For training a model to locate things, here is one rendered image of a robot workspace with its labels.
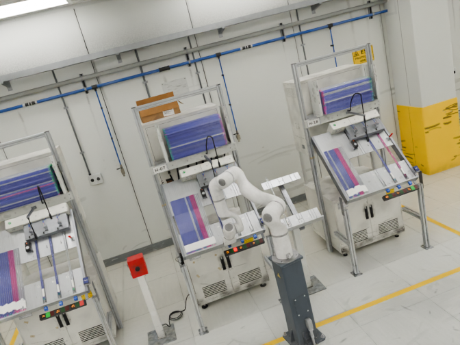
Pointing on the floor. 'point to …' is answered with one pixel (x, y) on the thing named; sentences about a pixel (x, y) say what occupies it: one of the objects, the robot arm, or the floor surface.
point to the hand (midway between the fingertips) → (229, 244)
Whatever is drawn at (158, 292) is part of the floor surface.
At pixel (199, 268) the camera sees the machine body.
